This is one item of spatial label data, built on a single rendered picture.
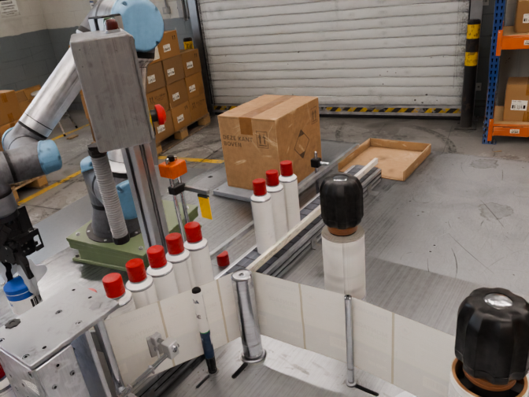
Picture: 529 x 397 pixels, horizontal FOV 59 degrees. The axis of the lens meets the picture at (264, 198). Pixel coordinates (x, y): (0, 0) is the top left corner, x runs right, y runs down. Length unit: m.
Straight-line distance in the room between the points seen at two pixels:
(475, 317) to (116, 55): 0.65
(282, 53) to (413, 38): 1.45
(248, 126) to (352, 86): 3.88
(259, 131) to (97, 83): 0.82
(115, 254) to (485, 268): 0.97
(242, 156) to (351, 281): 0.81
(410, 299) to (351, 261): 0.19
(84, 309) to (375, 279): 0.67
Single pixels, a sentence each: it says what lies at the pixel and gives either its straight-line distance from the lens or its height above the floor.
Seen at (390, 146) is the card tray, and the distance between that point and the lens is 2.05.
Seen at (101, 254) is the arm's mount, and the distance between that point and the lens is 1.42.
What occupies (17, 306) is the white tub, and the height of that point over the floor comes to 0.89.
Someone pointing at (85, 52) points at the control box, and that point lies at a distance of 0.84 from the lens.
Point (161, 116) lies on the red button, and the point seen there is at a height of 1.33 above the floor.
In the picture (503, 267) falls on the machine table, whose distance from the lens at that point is 1.30.
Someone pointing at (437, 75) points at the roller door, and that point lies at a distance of 5.23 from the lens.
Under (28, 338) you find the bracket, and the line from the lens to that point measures 0.70.
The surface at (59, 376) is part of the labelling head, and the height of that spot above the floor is 1.11.
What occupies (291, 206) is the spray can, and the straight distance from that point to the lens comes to 1.28.
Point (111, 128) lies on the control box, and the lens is 0.86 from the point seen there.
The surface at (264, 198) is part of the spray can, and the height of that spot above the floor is 1.04.
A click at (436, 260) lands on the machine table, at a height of 0.83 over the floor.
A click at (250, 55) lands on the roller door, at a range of 5.79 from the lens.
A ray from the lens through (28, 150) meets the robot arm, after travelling 1.17.
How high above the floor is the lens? 1.53
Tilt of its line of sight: 25 degrees down
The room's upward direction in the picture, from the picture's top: 7 degrees counter-clockwise
